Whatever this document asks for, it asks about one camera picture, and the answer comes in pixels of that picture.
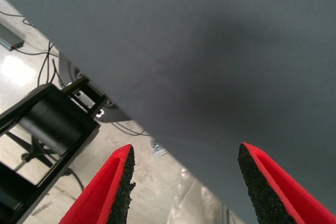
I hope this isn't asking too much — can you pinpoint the aluminium profile rail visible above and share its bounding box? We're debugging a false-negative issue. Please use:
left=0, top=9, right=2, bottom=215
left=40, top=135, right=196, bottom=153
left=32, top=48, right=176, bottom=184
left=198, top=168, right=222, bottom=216
left=222, top=202, right=246, bottom=224

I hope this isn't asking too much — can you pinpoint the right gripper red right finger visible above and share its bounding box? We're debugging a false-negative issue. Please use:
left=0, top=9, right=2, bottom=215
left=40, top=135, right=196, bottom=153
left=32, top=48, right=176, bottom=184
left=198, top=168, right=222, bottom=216
left=238, top=142, right=336, bottom=224

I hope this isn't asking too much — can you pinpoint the black chair base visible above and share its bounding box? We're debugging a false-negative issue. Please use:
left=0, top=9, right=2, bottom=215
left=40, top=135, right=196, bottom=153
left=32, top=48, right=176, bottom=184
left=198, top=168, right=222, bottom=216
left=5, top=129, right=62, bottom=168

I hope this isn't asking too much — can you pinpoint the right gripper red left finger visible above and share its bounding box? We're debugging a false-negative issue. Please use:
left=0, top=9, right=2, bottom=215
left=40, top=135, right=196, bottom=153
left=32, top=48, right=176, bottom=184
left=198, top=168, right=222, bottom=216
left=57, top=144, right=137, bottom=224

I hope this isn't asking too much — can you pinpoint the thin black floor cable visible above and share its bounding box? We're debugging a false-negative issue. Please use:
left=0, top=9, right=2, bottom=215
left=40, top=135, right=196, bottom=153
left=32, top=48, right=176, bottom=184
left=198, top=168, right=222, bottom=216
left=62, top=168, right=85, bottom=191
left=112, top=121, right=153, bottom=137
left=0, top=10, right=65, bottom=88

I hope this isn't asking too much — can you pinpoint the grey metal bracket plate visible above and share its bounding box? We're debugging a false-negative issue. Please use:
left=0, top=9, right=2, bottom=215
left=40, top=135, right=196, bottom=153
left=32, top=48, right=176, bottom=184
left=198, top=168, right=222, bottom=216
left=59, top=53, right=136, bottom=124

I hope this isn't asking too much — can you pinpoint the dark grey table cloth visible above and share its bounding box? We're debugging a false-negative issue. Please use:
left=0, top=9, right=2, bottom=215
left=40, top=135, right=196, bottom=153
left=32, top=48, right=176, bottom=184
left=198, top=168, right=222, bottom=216
left=0, top=0, right=336, bottom=224

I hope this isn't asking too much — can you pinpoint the aluminium profile foot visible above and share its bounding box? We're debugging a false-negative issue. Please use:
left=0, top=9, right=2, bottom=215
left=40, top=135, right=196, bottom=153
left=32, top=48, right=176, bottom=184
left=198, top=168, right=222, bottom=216
left=151, top=141, right=169, bottom=157

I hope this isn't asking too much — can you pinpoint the grey metal beam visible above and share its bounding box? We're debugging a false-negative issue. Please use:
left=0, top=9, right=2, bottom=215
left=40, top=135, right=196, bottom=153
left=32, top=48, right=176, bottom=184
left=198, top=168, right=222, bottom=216
left=0, top=22, right=26, bottom=51

